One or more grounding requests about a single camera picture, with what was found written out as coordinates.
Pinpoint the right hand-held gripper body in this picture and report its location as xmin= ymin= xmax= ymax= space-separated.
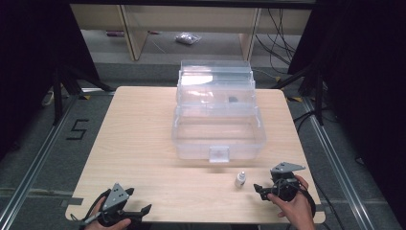
xmin=266 ymin=161 xmax=306 ymax=203

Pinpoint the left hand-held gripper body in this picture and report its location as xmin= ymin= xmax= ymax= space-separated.
xmin=97 ymin=182 xmax=144 ymax=226

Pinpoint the person's right hand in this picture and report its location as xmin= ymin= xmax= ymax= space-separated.
xmin=266 ymin=174 xmax=316 ymax=230

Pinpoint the person's left hand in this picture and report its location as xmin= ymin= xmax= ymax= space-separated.
xmin=83 ymin=195 xmax=132 ymax=230

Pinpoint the small white dropper bottle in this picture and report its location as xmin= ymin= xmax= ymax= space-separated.
xmin=235 ymin=171 xmax=247 ymax=189

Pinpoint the clear plastic storage box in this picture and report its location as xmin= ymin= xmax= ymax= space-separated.
xmin=170 ymin=59 xmax=268 ymax=164

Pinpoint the black metal stand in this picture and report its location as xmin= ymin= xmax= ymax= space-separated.
xmin=52 ymin=63 xmax=117 ymax=127
xmin=270 ymin=62 xmax=326 ymax=127

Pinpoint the light wooden shelf unit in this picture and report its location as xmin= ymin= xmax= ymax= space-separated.
xmin=69 ymin=3 xmax=313 ymax=62

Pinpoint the crumpled clear plastic bag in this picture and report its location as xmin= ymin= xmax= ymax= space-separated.
xmin=174 ymin=32 xmax=203 ymax=46

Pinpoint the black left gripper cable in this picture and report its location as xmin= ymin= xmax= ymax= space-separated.
xmin=69 ymin=189 xmax=112 ymax=225

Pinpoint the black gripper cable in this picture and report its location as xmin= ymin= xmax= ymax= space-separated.
xmin=273 ymin=177 xmax=318 ymax=219
xmin=69 ymin=189 xmax=112 ymax=225

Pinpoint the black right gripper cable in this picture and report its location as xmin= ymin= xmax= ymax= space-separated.
xmin=273 ymin=177 xmax=318 ymax=219

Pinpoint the aluminium floor rail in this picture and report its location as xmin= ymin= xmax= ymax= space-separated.
xmin=301 ymin=97 xmax=378 ymax=230
xmin=0 ymin=95 xmax=81 ymax=230

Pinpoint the black floor cable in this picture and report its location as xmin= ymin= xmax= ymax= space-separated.
xmin=292 ymin=107 xmax=322 ymax=134

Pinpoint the bundle of black cables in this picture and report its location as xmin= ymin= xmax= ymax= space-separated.
xmin=254 ymin=8 xmax=299 ymax=67

